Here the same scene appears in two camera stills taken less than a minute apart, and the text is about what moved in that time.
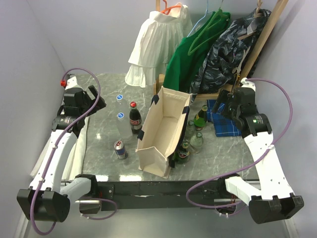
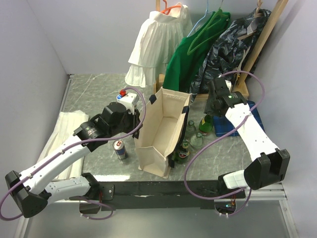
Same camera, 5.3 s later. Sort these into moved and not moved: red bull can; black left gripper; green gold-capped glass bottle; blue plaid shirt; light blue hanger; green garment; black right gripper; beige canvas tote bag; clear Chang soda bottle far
Moved: green gold-capped glass bottle; black right gripper; black left gripper
Not moved: clear Chang soda bottle far; beige canvas tote bag; light blue hanger; red bull can; green garment; blue plaid shirt
